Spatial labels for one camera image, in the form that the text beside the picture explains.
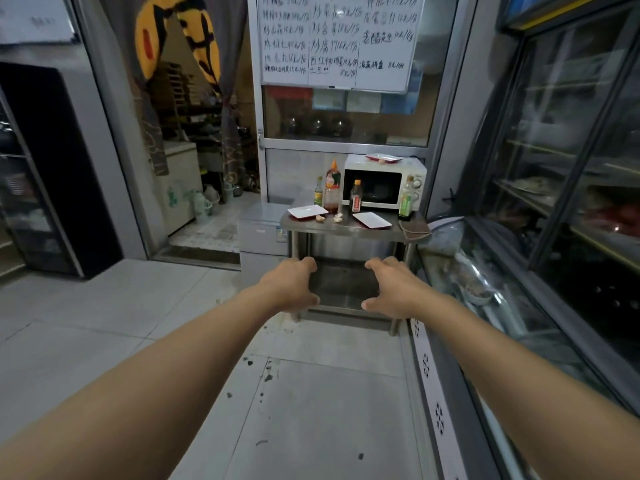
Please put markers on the person's right hand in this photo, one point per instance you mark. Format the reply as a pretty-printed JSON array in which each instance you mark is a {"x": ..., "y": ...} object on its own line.
[{"x": 400, "y": 294}]

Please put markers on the person's left hand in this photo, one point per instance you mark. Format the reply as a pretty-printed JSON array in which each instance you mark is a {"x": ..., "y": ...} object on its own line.
[{"x": 290, "y": 289}]

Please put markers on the plain white rectangular plate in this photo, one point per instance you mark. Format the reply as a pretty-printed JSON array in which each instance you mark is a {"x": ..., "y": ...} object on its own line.
[{"x": 372, "y": 220}]

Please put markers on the white plate orange print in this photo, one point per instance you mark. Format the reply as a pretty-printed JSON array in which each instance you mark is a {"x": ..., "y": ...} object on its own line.
[{"x": 307, "y": 211}]

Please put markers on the clear bottle green label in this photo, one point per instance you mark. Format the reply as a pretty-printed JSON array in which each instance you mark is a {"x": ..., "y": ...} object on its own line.
[{"x": 406, "y": 202}]

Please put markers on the small glass bottle tan cap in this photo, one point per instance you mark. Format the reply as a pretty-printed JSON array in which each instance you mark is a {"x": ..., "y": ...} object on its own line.
[{"x": 318, "y": 194}]

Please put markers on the dark sauce bottle orange cap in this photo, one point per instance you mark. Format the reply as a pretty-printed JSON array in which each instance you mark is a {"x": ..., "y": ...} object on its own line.
[{"x": 356, "y": 199}]

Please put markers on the large ketchup bottle orange cap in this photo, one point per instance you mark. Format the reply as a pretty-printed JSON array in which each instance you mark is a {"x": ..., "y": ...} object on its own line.
[{"x": 332, "y": 192}]

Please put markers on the white microwave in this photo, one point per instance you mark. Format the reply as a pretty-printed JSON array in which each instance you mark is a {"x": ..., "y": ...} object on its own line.
[{"x": 385, "y": 187}]

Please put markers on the white rectangular plate red underside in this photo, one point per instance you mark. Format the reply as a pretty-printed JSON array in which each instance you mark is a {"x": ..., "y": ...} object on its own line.
[{"x": 384, "y": 157}]

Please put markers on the person's left forearm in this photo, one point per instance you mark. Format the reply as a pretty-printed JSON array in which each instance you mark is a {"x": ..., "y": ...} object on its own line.
[{"x": 140, "y": 394}]

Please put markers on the person's right forearm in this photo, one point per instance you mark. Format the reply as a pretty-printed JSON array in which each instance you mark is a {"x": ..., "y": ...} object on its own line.
[{"x": 540, "y": 394}]

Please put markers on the low grey cabinet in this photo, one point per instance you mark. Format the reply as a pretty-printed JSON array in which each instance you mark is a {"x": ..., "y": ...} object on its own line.
[{"x": 260, "y": 239}]

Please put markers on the brown cloth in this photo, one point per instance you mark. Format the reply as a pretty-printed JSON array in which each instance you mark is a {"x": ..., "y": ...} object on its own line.
[{"x": 415, "y": 229}]

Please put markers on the stainless steel table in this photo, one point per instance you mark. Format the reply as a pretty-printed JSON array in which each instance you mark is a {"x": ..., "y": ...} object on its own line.
[{"x": 350, "y": 233}]

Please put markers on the pale green kettle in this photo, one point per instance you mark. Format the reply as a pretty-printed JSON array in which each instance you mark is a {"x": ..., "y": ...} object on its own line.
[{"x": 201, "y": 208}]

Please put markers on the white cabinet green print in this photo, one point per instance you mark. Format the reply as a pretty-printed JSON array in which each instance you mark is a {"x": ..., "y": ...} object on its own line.
[{"x": 182, "y": 169}]

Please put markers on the metal kettle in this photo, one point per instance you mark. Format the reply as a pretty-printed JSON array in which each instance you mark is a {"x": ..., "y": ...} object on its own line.
[
  {"x": 340, "y": 126},
  {"x": 290, "y": 126},
  {"x": 316, "y": 126}
]

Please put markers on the blue bordered poster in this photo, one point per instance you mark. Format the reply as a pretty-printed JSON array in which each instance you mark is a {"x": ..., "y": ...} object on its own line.
[{"x": 329, "y": 100}]

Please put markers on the white paper notice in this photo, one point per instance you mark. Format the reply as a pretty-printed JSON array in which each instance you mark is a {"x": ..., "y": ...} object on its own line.
[{"x": 363, "y": 101}]

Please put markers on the red poster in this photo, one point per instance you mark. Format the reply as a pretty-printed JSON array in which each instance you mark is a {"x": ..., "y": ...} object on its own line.
[{"x": 295, "y": 93}]

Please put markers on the whiteboard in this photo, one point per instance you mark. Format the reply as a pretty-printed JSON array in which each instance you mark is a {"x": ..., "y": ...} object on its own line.
[{"x": 340, "y": 39}]

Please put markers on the black upright refrigerator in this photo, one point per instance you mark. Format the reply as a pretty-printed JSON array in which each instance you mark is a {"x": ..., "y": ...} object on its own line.
[{"x": 55, "y": 169}]

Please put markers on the glass window aluminium frame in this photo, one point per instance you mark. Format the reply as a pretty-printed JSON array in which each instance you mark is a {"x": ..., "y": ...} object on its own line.
[{"x": 300, "y": 119}]

